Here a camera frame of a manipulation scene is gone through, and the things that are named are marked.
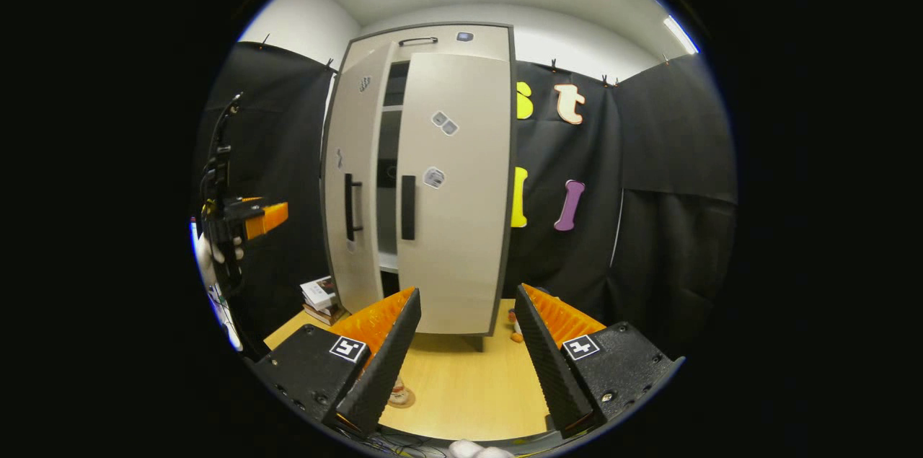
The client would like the black door handle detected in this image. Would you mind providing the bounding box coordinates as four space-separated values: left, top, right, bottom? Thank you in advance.
400 175 417 241
343 172 364 242

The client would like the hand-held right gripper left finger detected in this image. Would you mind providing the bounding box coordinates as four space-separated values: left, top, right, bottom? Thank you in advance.
252 288 423 439

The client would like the grey cabinet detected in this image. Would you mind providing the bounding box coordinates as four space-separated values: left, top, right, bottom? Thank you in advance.
319 21 518 355

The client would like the narrow ceiling light panel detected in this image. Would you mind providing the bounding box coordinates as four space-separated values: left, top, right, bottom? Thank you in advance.
663 14 699 56

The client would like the stack of books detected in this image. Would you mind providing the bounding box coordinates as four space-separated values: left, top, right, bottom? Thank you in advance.
300 275 352 327

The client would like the black left door handle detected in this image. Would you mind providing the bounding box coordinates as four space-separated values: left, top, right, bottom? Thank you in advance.
343 172 364 242

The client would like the grey cabinet door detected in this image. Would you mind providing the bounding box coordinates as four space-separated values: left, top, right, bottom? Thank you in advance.
394 52 513 337
322 40 399 315

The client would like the bunch of black cables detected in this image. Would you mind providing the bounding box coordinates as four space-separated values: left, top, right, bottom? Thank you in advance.
337 428 449 457

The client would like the black backdrop cloth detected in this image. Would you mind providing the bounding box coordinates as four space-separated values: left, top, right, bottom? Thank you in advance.
193 40 738 365

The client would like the beige cabinet drawer with handle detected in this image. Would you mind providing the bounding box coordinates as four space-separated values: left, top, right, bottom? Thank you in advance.
345 24 514 63

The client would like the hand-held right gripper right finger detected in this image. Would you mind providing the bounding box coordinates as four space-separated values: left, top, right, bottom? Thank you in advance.
514 283 684 439

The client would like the black right door handle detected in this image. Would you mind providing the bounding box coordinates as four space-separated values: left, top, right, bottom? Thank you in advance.
400 175 417 241

